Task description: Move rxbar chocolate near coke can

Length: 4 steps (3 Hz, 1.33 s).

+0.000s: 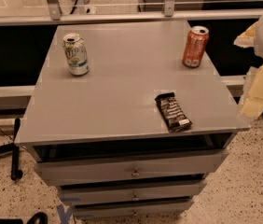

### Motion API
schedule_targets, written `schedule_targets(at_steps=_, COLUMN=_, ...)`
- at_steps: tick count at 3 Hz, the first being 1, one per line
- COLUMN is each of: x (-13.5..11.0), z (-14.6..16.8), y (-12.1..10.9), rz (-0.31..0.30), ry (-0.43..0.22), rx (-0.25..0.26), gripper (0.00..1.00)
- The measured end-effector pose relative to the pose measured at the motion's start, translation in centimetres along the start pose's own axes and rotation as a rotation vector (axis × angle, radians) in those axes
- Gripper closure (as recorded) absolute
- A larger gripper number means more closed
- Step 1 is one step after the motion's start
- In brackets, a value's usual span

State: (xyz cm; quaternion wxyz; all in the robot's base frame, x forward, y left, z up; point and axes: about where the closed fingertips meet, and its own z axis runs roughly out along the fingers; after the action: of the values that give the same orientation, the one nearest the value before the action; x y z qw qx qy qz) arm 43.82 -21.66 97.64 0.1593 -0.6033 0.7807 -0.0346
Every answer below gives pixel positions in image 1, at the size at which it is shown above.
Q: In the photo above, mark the bottom grey drawer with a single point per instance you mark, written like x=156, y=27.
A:
x=132, y=209

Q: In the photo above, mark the grey metal railing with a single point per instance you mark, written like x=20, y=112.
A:
x=46, y=12

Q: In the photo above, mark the grey drawer cabinet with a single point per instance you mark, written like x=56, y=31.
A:
x=111, y=111

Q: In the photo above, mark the black stand leg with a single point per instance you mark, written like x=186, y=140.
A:
x=16, y=173

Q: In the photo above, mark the top grey drawer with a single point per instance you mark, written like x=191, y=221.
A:
x=64, y=173

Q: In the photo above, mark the black rxbar chocolate wrapper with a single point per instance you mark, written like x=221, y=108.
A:
x=172, y=113

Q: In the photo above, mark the grey drawer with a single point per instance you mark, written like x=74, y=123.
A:
x=134, y=193
x=132, y=209
x=64, y=173

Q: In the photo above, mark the middle grey drawer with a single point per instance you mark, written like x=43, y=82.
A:
x=134, y=193

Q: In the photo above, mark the orange soda can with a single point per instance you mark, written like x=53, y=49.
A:
x=197, y=39

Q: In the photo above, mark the white green 7up can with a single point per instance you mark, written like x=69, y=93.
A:
x=76, y=55

